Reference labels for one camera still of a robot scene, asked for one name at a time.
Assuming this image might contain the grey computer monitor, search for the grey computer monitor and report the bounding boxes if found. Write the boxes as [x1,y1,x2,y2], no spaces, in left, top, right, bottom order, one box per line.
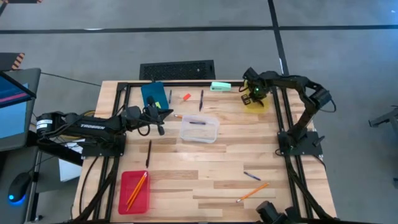
[0,67,42,152]

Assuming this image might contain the teal plastic bin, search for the teal plastic bin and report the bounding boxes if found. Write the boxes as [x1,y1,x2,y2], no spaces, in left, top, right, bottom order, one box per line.
[140,81,170,110]

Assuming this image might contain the blue pen lower right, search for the blue pen lower right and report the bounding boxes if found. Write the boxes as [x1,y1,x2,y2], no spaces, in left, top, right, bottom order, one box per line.
[243,171,262,182]

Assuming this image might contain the black pen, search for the black pen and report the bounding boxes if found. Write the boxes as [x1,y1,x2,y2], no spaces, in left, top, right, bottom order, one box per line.
[146,139,153,169]

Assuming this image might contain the black bulky object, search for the black bulky object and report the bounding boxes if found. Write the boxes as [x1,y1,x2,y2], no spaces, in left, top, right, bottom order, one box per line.
[254,200,302,224]

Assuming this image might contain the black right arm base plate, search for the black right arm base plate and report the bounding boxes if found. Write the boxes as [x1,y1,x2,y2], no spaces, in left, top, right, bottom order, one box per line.
[277,130,324,156]

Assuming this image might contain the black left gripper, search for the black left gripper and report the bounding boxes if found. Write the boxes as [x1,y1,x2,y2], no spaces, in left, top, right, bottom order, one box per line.
[142,96,174,125]

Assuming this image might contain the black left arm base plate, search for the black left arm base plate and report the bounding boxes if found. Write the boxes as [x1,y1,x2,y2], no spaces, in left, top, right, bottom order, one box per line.
[81,133,127,157]

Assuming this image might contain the grey desk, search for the grey desk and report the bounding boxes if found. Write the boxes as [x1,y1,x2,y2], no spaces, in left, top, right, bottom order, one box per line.
[0,146,43,224]

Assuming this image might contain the mint green stapler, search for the mint green stapler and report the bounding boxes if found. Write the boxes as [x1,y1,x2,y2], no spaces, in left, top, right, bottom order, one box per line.
[210,81,233,93]

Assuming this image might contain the yellow translucent plastic bin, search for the yellow translucent plastic bin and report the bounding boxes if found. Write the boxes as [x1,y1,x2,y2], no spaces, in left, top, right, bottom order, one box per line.
[243,80,271,114]

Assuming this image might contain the black orange striped panel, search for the black orange striped panel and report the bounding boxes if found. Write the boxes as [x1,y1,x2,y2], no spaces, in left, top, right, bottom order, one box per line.
[0,52,25,71]

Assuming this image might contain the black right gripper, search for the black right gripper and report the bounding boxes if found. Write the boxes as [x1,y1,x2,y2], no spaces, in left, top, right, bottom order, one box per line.
[241,81,271,108]

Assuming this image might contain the clear translucent plastic bin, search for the clear translucent plastic bin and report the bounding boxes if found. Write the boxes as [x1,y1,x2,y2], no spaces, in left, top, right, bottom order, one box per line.
[179,114,221,144]

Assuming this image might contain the grey metal stand foot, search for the grey metal stand foot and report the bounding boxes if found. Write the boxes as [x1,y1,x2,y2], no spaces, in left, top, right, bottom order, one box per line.
[369,106,398,128]

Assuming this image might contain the thin black floor cable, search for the thin black floor cable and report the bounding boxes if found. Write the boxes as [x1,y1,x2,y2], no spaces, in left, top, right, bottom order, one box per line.
[40,72,103,87]

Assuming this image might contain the white paper sheets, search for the white paper sheets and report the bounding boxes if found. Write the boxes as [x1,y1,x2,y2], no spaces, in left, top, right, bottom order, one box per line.
[58,139,84,183]

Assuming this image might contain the black computer mouse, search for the black computer mouse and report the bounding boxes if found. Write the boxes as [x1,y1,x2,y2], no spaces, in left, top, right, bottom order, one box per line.
[6,172,31,206]

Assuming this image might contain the red translucent plastic bin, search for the red translucent plastic bin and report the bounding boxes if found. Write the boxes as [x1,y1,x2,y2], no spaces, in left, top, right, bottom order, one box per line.
[118,170,151,216]

